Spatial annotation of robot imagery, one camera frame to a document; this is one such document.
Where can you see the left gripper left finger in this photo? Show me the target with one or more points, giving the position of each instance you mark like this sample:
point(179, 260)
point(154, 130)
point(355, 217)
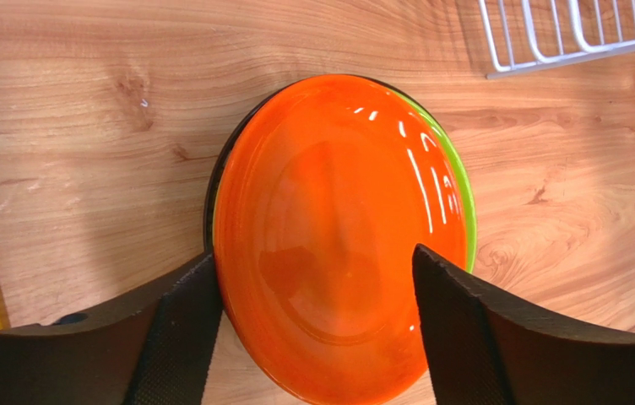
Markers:
point(151, 345)

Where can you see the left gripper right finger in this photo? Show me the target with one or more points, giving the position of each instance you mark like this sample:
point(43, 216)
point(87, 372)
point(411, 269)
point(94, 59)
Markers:
point(485, 345)

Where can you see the red floral plate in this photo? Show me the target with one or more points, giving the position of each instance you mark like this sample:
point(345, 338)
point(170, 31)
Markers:
point(221, 162)

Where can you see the green plate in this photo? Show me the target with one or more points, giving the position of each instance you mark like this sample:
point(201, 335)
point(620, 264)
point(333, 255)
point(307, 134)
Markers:
point(461, 177)

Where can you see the orange plate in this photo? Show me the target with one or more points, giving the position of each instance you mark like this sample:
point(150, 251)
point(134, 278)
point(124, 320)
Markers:
point(325, 196)

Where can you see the white wire dish rack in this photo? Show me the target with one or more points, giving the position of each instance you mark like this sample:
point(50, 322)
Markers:
point(530, 36)

